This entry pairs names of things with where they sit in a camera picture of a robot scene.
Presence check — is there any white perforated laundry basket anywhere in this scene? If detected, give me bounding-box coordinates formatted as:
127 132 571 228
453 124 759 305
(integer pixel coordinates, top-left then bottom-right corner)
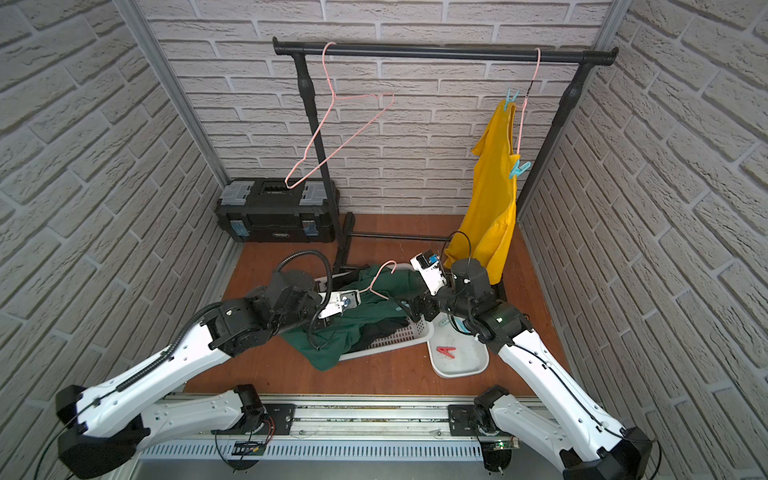
307 260 434 362

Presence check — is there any pink hanger of green shirt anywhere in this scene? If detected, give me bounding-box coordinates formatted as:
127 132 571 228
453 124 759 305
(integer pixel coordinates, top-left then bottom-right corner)
357 259 400 301

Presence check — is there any green t-shirt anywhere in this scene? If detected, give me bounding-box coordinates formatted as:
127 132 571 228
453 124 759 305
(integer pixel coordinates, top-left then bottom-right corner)
282 264 426 371

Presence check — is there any red clothespin green shirt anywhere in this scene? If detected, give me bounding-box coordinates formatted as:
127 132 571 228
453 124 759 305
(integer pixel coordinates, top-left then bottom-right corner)
436 346 456 359

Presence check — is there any pink hanger of black shirt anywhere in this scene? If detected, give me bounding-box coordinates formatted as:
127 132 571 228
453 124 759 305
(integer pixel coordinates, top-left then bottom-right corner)
284 41 397 191

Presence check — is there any black t-shirt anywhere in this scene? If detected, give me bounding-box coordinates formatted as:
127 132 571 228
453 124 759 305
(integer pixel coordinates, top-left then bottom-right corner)
349 317 410 353

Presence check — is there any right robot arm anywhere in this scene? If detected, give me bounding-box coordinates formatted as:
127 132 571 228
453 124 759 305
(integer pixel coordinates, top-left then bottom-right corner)
410 251 654 479

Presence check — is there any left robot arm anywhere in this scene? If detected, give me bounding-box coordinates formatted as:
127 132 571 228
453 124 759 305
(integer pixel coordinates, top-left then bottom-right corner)
53 259 361 479

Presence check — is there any pink hanger of yellow shirt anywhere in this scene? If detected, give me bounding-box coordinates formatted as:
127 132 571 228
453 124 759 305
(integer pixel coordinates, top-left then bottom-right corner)
515 46 542 156

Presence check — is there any white plastic tray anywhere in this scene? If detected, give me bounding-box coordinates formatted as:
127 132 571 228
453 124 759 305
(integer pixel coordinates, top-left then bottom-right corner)
427 313 490 379

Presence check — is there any yellow t-shirt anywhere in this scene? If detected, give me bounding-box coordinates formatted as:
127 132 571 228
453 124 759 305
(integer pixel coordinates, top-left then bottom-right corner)
445 101 520 285

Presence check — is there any black toolbox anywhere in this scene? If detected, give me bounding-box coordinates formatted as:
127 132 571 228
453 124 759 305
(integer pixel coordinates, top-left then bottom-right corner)
215 178 335 243

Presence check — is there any teal clothespin lower yellow shirt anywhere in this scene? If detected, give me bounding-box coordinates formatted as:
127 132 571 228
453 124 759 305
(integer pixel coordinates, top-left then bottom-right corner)
509 160 532 179

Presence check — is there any teal clothespin yellow shirt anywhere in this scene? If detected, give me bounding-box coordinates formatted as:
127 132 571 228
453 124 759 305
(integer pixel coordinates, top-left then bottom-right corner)
509 160 532 179
503 90 520 111

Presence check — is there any teal clothespin upper yellow shirt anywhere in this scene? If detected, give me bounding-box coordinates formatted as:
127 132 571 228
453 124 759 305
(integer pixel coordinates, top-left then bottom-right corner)
503 90 520 111

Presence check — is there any black clothes rack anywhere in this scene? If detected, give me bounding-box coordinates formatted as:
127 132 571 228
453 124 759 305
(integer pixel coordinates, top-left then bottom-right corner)
272 37 619 301

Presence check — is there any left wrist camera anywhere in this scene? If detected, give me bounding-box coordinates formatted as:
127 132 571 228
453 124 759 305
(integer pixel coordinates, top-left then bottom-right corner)
319 290 361 319

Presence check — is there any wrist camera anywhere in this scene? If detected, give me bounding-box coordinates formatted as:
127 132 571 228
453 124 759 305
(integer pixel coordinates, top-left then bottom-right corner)
410 250 447 296
319 290 361 319

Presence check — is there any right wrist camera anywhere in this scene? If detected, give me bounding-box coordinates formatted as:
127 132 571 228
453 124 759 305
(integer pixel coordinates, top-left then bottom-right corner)
410 250 447 296

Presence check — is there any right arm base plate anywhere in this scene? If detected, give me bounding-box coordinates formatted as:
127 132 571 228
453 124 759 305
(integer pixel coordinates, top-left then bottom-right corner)
447 404 499 437

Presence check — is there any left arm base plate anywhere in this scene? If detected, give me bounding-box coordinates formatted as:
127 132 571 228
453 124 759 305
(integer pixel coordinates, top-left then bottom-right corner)
213 403 296 435

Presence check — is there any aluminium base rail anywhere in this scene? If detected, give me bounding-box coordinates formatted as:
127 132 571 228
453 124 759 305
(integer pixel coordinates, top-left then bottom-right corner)
107 395 552 479

